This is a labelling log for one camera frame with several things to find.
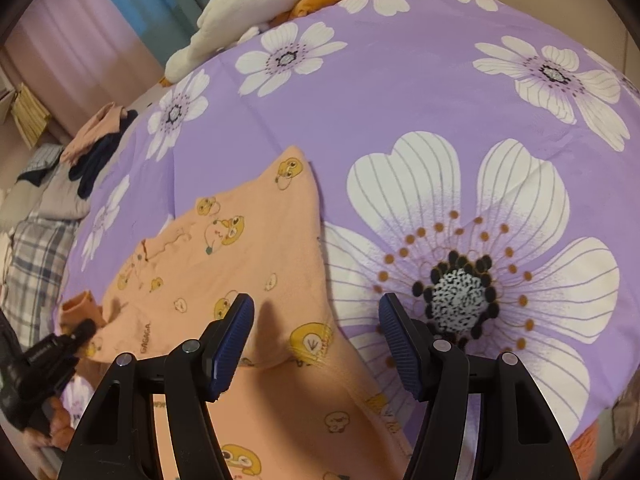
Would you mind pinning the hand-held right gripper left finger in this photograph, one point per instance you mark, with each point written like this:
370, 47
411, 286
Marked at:
231, 347

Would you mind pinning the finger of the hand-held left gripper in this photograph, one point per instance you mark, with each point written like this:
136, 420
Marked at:
75, 336

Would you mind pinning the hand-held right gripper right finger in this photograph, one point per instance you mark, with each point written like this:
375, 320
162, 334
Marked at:
400, 347

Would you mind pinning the peach cartoon print garment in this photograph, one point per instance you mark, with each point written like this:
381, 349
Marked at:
280, 240

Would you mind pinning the grey plaid quilt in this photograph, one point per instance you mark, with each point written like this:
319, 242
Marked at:
35, 260

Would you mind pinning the grey pillow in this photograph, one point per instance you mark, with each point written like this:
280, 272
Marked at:
65, 195

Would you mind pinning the dark navy garment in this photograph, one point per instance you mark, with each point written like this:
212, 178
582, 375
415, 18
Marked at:
95, 166

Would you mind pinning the blue striped pillow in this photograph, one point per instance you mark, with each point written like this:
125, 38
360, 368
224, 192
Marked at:
42, 160

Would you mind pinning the plain peach garment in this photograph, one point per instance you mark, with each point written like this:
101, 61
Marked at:
95, 130

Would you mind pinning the orange cloth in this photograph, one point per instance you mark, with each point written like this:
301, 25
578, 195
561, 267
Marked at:
585, 450

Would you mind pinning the yellow fringed cloth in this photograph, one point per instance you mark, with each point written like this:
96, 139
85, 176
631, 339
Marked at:
32, 112

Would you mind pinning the purple floral blanket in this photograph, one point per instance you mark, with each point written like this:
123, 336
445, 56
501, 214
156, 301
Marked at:
400, 110

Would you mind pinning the pink curtain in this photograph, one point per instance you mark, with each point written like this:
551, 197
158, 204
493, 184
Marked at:
75, 35

